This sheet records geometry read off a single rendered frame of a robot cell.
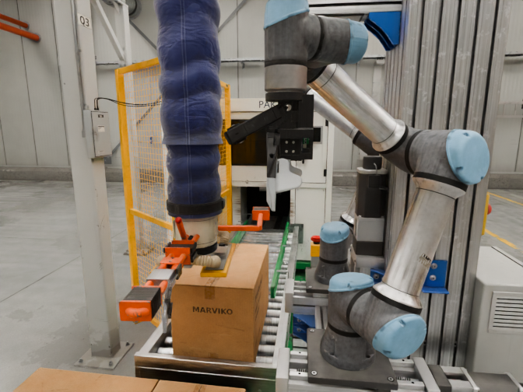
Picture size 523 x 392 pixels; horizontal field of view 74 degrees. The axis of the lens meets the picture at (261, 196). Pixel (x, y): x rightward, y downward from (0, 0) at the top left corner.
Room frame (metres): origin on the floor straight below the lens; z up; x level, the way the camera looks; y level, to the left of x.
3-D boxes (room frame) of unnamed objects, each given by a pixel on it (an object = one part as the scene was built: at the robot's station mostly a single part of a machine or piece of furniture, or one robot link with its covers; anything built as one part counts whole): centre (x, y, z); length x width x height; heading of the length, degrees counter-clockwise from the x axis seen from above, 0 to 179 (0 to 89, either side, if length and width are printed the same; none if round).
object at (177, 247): (1.12, 0.28, 1.24); 0.10 x 0.08 x 0.06; 88
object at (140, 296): (0.77, 0.29, 1.24); 0.08 x 0.07 x 0.05; 178
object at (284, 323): (2.53, -0.23, 0.50); 2.31 x 0.05 x 0.19; 172
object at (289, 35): (0.64, -0.05, 1.82); 0.09 x 0.08 x 0.11; 113
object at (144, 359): (1.42, 0.25, 0.58); 0.70 x 0.03 x 0.06; 82
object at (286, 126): (0.64, -0.05, 1.66); 0.09 x 0.08 x 0.12; 83
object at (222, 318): (1.77, 0.19, 0.75); 0.60 x 0.40 x 0.40; 172
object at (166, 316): (0.83, 0.23, 1.24); 0.31 x 0.03 x 0.05; 11
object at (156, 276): (0.91, 0.28, 1.24); 0.07 x 0.07 x 0.04; 88
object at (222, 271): (1.37, 0.18, 1.14); 0.34 x 0.10 x 0.05; 178
